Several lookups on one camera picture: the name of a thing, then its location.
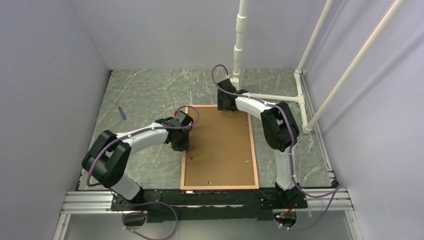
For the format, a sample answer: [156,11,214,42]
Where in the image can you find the brown backing board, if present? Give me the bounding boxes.
[184,107,256,187]

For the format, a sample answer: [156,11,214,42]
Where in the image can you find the wooden picture frame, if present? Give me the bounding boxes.
[179,104,260,191]

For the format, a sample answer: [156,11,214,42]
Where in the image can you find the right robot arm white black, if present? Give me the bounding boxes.
[216,78,308,209]

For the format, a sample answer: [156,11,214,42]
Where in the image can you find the small blue red screwdriver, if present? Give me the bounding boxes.
[118,106,127,120]

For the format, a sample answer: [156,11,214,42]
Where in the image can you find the white pvc pipe stand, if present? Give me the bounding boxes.
[230,0,405,134]

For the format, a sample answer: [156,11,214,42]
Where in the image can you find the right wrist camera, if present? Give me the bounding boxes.
[229,77,240,91]

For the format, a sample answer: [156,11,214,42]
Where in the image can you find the aluminium extrusion rail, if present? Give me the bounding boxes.
[54,188,364,240]

